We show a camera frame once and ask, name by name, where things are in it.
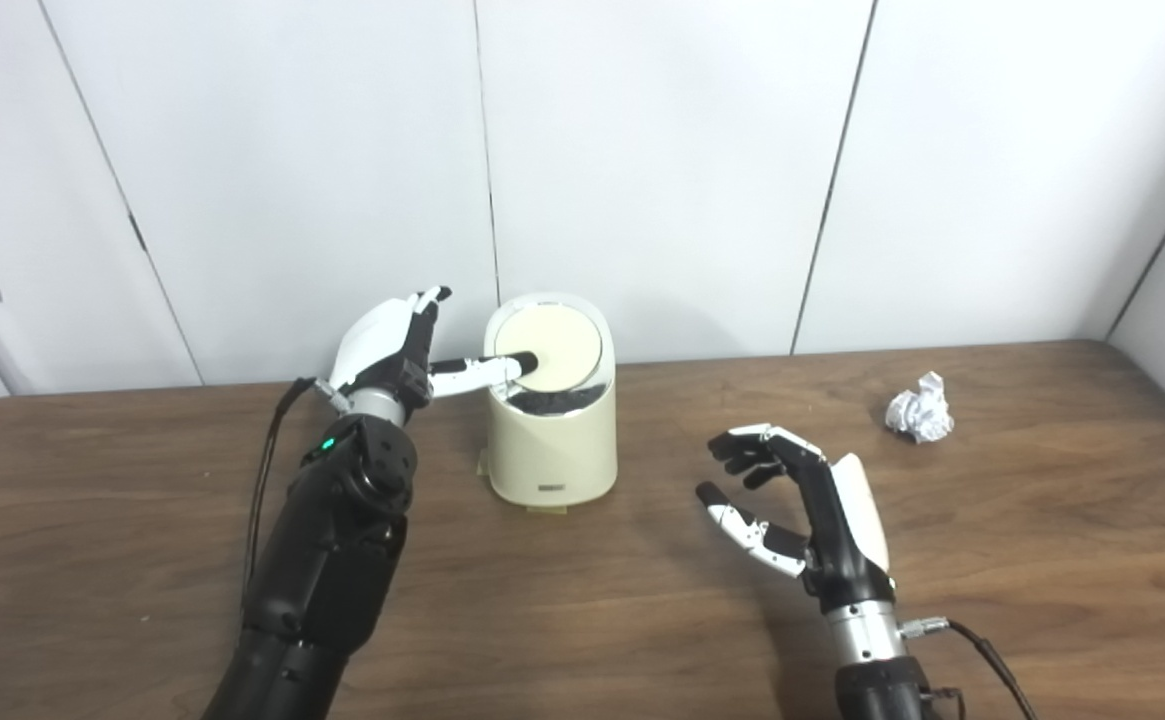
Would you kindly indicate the cream round bin lid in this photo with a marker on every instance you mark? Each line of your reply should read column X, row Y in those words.
column 567, row 335

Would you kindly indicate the white paper ball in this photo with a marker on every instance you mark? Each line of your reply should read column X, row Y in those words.
column 922, row 410

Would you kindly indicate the cream-colored bin body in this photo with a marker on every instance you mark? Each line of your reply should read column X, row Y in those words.
column 552, row 450

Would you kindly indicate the yellowish tape under bin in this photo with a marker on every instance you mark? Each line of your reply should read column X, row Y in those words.
column 548, row 507

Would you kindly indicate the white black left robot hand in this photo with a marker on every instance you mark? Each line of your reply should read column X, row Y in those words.
column 372, row 345

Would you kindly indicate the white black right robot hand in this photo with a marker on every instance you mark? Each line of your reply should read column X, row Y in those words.
column 842, row 550

